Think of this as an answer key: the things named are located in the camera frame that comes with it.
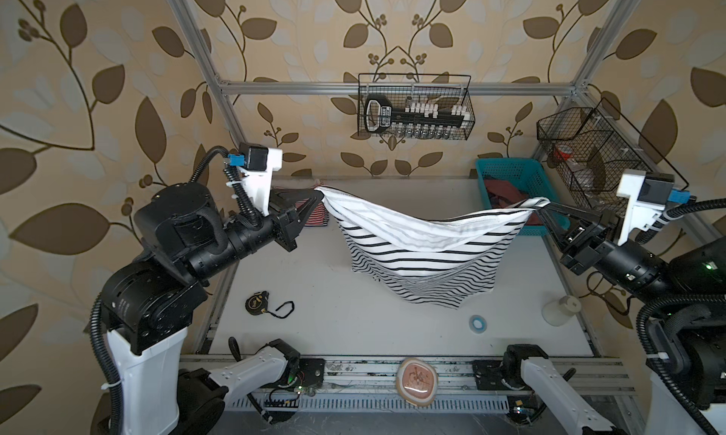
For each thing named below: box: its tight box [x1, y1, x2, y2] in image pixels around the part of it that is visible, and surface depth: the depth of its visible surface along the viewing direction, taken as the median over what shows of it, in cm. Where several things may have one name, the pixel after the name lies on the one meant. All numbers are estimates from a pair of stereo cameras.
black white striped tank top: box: [313, 187, 551, 309], surface depth 50 cm
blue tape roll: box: [468, 313, 488, 334], surface depth 84 cm
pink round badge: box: [395, 357, 440, 407], surface depth 72 cm
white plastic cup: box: [541, 295, 582, 327], surface depth 82 cm
